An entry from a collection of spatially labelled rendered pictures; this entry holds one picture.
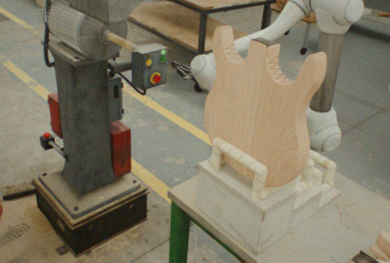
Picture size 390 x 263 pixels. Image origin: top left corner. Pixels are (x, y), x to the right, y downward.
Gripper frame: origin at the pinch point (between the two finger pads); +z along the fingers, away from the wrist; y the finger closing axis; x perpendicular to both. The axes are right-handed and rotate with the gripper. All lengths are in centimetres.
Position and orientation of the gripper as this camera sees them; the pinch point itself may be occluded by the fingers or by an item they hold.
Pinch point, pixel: (177, 65)
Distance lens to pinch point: 205.5
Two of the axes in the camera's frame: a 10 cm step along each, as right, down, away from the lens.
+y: 7.4, -2.9, 6.1
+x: 0.6, -8.7, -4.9
